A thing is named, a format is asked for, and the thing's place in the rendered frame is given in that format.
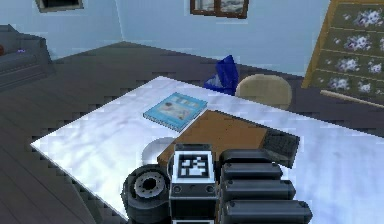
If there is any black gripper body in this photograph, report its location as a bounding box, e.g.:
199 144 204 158
120 163 172 224

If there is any tan round-backed chair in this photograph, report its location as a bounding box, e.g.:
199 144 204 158
235 73 294 111

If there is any white round plate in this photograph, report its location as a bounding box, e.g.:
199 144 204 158
141 136 177 166

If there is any white marble table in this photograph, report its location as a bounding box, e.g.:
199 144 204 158
30 75 384 224

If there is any light blue book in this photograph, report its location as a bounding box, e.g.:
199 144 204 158
142 92 209 133

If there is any brown open laptop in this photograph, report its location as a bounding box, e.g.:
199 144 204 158
156 109 301 170

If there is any blue bin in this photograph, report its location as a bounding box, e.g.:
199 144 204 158
203 54 240 96

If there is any dark grey sofa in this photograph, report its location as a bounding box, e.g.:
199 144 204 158
0 23 56 92

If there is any brown framed window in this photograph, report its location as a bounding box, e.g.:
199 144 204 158
189 0 250 20

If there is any grey framed picture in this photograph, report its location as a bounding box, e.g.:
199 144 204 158
35 0 85 14

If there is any yellow floral chest of drawers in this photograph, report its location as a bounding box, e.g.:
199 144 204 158
301 0 384 108

